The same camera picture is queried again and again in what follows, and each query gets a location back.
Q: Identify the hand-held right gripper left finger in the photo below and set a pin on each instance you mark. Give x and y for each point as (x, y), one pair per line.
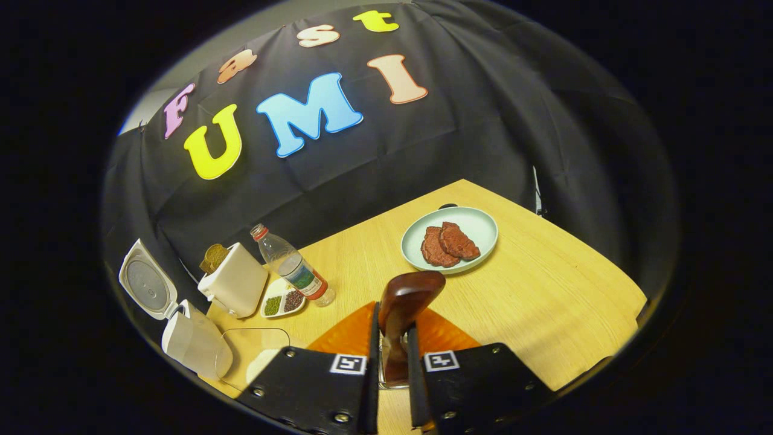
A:
(371, 393)

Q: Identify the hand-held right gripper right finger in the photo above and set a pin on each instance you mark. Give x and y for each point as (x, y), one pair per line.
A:
(416, 393)

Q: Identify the clear glass chopstick holder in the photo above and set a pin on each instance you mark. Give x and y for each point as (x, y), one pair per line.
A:
(383, 368)

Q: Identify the brown wooden spoon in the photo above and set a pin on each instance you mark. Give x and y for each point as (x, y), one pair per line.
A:
(404, 296)

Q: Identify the clear box of rice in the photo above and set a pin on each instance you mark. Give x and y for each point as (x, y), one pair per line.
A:
(253, 356)

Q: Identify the white rice cooker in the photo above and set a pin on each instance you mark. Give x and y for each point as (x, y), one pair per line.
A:
(193, 344)

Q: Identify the white divided grain dish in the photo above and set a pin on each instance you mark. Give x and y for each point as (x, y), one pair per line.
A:
(273, 305)

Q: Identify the clear plastic water bottle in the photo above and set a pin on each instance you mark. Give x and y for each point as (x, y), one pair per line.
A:
(296, 269)

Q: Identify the white toaster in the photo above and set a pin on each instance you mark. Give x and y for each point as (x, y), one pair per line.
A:
(238, 284)

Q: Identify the pale green plate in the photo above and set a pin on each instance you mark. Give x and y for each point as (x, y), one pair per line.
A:
(477, 226)

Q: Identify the brown bread slice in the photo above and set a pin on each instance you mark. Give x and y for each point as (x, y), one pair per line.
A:
(212, 258)

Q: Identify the black backdrop cloth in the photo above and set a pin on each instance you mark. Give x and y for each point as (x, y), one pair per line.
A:
(423, 139)

